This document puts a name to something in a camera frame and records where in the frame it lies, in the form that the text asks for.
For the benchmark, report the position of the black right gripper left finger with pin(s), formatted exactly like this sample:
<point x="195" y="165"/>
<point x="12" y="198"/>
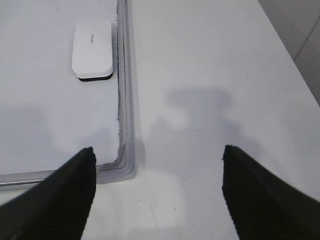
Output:
<point x="58" y="207"/>

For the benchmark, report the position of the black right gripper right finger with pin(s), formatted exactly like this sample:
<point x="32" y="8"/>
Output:
<point x="261" y="205"/>

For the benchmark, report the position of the white eraser with black felt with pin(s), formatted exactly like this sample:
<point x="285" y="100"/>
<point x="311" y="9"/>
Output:
<point x="92" y="51"/>

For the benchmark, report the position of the white board with grey frame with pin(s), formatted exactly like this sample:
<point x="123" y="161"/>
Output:
<point x="48" y="114"/>

